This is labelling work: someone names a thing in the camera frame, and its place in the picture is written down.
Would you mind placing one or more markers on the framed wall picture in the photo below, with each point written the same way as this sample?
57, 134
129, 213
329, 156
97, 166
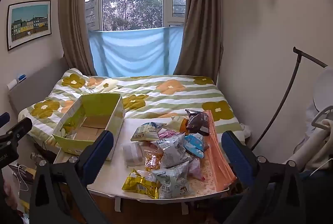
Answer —
30, 23

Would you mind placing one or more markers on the black curved pole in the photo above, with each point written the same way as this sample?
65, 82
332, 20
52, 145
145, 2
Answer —
287, 99

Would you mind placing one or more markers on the white round fan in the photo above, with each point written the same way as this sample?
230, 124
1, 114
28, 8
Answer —
324, 88

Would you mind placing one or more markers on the clear packet of white cakes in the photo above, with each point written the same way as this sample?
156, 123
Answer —
132, 155

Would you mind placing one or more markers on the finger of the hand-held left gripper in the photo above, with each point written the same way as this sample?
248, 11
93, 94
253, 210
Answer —
4, 118
20, 126

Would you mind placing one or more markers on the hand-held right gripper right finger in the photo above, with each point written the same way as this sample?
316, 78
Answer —
238, 156

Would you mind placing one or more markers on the white crumpled cloth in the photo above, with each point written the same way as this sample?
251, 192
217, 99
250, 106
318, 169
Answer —
245, 130

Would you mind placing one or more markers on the green and white cardboard box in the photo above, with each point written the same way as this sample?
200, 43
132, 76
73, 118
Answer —
88, 130

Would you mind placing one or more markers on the light blue cloth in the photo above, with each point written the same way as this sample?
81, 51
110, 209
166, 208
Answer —
135, 52

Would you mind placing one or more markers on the grey white snack packet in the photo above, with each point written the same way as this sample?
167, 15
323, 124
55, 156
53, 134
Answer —
171, 179
170, 151

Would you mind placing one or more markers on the white drying rack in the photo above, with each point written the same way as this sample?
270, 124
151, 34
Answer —
317, 140

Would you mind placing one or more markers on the light green orange snack packet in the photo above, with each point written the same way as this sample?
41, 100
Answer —
177, 124

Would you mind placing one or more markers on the pink white snack packet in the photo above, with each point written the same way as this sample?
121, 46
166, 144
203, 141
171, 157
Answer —
195, 169

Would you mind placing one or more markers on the yellow snack packet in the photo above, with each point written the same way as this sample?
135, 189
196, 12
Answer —
140, 183

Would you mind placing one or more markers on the flower print duvet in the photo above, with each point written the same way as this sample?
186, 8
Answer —
161, 96

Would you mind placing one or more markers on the pale blue white snack packet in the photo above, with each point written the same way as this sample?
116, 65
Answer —
147, 131

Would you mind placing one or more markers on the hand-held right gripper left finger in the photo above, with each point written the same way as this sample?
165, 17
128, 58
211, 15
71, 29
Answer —
100, 153

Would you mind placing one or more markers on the blue and white object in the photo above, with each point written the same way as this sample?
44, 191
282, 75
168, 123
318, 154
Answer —
22, 77

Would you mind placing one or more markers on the grey headboard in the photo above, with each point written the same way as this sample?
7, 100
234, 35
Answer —
39, 83

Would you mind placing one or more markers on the purple brown snack packet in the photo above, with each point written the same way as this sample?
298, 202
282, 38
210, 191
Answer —
197, 121

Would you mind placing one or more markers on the clear packet of yellow waffle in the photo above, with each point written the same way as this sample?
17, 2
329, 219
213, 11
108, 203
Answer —
153, 160

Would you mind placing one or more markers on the brown curtain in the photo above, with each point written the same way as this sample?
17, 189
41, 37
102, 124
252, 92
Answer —
75, 26
200, 31

